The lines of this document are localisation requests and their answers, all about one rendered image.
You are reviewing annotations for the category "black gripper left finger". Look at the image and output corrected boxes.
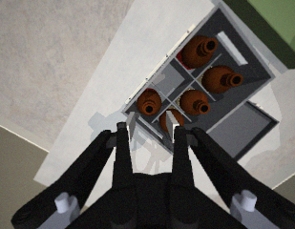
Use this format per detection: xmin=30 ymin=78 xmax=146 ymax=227
xmin=11 ymin=112 xmax=138 ymax=229

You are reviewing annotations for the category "grey divided crate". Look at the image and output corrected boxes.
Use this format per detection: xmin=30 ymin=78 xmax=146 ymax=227
xmin=122 ymin=23 xmax=256 ymax=155

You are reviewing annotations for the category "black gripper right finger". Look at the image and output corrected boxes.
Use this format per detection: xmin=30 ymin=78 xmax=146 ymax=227
xmin=166 ymin=111 xmax=295 ymax=229

